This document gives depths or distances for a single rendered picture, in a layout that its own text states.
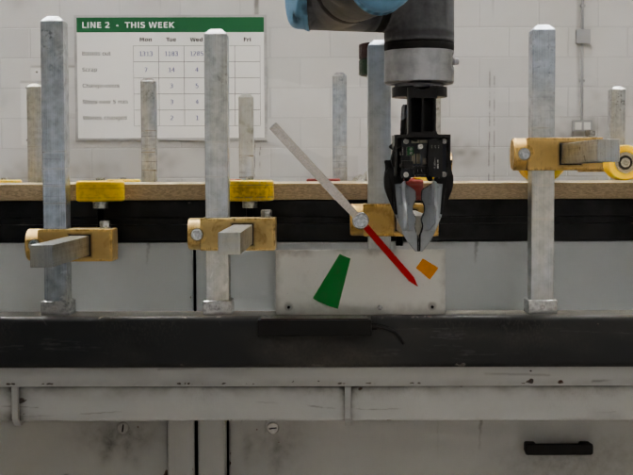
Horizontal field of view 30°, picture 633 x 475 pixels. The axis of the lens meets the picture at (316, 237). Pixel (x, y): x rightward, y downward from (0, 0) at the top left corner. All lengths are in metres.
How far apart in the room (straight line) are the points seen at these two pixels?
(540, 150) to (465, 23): 7.30
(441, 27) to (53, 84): 0.65
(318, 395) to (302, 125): 7.15
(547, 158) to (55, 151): 0.75
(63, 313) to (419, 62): 0.71
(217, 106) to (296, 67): 7.17
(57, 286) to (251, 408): 0.36
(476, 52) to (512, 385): 7.30
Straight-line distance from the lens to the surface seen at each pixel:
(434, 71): 1.50
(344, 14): 1.40
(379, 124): 1.82
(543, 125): 1.84
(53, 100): 1.86
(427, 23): 1.51
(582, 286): 2.09
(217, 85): 1.83
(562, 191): 2.05
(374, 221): 1.81
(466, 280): 2.05
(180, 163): 9.00
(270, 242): 1.81
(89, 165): 9.09
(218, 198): 1.82
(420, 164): 1.51
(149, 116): 2.94
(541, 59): 1.85
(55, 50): 1.87
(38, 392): 1.92
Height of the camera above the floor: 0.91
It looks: 3 degrees down
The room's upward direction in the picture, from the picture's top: straight up
